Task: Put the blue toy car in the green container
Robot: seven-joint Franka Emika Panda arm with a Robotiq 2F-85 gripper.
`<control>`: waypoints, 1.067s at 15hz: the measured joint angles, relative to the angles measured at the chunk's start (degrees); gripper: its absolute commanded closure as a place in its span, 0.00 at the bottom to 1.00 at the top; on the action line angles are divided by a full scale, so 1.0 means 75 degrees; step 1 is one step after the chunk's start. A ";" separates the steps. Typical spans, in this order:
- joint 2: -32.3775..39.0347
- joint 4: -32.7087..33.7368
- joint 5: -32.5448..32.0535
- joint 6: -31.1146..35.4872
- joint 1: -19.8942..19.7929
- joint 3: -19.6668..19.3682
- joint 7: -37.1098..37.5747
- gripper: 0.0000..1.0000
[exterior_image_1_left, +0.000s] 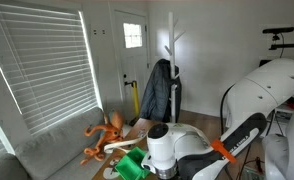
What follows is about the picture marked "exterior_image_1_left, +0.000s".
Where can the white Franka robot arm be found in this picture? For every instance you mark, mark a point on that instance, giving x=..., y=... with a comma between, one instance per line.
x=267, y=90

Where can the orange octopus plush toy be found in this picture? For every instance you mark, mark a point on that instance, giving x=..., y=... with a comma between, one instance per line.
x=107, y=132

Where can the green plastic container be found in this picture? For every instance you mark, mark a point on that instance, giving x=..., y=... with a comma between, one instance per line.
x=131, y=165

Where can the dark puffer jacket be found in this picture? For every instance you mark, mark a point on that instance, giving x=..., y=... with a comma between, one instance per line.
x=157, y=93

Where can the white door with window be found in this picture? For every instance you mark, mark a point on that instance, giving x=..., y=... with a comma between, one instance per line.
x=133, y=63

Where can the white tree coat rack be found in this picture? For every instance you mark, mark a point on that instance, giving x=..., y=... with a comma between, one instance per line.
x=171, y=36

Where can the white patterned table sticker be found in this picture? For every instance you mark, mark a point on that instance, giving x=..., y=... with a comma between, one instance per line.
x=109, y=173

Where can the large white window blind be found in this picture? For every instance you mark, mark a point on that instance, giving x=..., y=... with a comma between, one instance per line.
x=43, y=66

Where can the grey fabric sofa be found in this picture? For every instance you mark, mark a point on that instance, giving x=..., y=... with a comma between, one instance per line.
x=50, y=151

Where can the white low shelf unit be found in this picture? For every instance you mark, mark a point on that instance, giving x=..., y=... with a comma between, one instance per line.
x=284, y=108

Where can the red flat object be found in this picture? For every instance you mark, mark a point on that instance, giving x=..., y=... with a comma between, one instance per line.
x=293, y=104

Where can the black camera on boom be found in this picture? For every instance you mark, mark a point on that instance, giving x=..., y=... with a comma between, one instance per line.
x=277, y=30

